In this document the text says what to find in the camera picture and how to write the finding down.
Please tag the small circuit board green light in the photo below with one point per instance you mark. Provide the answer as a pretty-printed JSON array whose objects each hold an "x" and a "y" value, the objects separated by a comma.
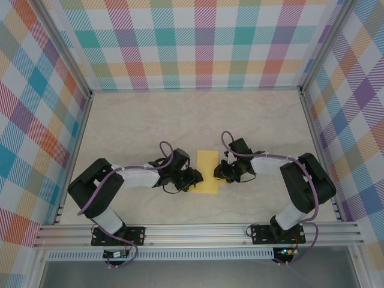
[{"x": 286, "y": 252}]

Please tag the slotted aluminium frame rail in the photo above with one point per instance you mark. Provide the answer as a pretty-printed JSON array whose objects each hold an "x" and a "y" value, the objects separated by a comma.
[{"x": 195, "y": 234}]

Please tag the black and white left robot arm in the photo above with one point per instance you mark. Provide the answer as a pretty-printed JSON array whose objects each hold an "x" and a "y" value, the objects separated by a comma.
[{"x": 90, "y": 186}]

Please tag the aluminium frame post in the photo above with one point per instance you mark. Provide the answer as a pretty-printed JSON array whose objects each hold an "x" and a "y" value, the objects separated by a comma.
[
  {"x": 60, "y": 45},
  {"x": 328, "y": 45}
]

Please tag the yellow cloth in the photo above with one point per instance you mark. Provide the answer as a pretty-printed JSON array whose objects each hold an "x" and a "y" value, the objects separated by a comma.
[{"x": 207, "y": 162}]

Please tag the aluminium side floor rail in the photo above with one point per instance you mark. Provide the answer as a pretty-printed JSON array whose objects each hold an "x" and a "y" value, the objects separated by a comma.
[
  {"x": 72, "y": 159},
  {"x": 322, "y": 159}
]

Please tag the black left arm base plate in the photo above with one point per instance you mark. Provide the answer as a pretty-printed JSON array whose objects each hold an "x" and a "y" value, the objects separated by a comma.
[{"x": 136, "y": 235}]

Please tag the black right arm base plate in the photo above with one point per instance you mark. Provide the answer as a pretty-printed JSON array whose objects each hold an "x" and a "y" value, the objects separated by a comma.
[{"x": 259, "y": 234}]

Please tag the small black circuit board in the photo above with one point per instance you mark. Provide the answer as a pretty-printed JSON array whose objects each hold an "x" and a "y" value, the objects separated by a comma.
[{"x": 115, "y": 254}]

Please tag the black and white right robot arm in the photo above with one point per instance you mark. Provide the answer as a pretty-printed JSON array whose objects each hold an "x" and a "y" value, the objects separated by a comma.
[{"x": 309, "y": 186}]

